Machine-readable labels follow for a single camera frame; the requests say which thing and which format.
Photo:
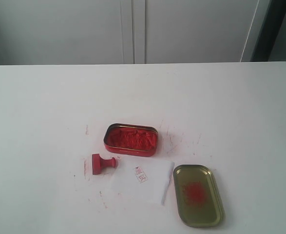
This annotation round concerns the red plastic stamp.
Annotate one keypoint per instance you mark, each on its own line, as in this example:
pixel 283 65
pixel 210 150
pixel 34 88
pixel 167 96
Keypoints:
pixel 98 164

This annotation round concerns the red ink pad tin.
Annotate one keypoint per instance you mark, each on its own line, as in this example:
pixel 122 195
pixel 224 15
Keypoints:
pixel 134 140

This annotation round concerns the white paper sheet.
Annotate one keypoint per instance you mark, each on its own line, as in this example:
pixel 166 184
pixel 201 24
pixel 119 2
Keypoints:
pixel 143 179

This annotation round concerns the gold tin lid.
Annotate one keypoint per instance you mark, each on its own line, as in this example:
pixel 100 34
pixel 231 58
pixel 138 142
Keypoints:
pixel 198 200

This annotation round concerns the white cabinet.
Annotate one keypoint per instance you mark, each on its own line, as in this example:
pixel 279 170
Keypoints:
pixel 128 31

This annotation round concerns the dark vertical post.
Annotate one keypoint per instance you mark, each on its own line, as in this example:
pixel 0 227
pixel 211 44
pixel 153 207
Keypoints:
pixel 269 30

